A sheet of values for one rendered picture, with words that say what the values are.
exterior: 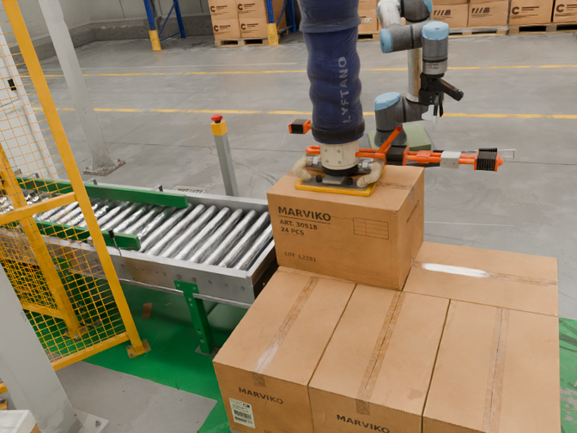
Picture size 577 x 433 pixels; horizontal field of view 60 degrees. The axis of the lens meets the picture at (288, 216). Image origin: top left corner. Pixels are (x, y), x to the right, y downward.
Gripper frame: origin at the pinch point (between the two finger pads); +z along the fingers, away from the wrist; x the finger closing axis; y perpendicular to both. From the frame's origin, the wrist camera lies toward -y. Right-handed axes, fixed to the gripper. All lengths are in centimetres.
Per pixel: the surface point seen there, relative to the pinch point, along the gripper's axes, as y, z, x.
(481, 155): -16.4, 11.7, 1.5
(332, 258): 41, 56, 22
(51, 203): 159, 22, 60
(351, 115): 32.9, -4.8, 6.9
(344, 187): 35.5, 24.6, 13.7
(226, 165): 133, 48, -42
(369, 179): 25.0, 20.4, 12.0
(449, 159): -5.0, 13.1, 3.4
